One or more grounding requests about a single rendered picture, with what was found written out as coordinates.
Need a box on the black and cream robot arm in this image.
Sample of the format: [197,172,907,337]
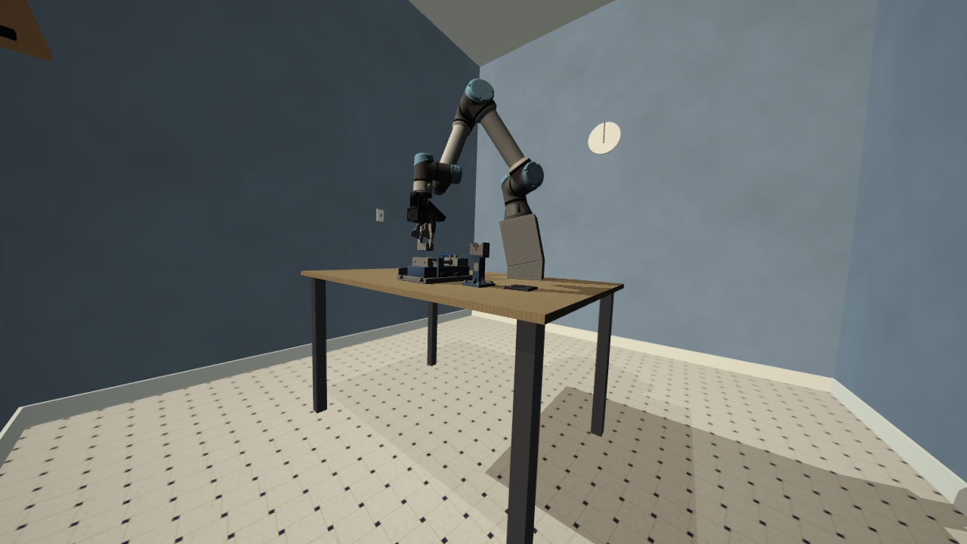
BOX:
[414,79,544,220]

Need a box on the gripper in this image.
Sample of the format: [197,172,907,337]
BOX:
[407,192,436,249]

